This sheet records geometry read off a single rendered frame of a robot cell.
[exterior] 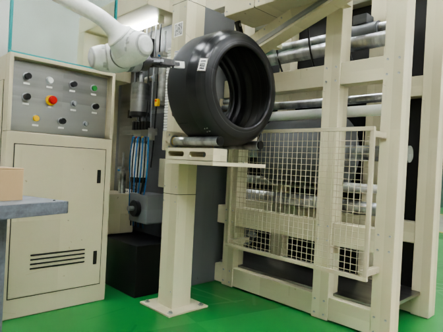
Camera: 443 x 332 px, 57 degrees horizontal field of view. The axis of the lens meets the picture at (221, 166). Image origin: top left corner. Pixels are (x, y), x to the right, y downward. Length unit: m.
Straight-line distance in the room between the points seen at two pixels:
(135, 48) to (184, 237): 1.13
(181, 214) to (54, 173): 0.68
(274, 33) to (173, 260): 1.34
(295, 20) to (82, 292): 1.84
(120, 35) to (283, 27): 1.07
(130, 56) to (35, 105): 0.86
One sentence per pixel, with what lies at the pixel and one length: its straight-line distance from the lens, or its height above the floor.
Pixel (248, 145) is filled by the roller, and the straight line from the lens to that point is 2.08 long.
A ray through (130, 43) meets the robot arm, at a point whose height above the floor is 1.19.
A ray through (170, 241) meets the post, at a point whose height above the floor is 0.37.
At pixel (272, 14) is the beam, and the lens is 2.41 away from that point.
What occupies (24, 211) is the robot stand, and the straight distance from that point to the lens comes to 1.32.
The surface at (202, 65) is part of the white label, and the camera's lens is 1.84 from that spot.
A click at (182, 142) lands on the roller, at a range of 2.03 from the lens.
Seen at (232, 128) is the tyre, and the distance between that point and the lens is 1.91.
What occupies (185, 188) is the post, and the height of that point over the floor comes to 0.66.
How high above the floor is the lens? 0.80
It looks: level
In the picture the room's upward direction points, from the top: 3 degrees clockwise
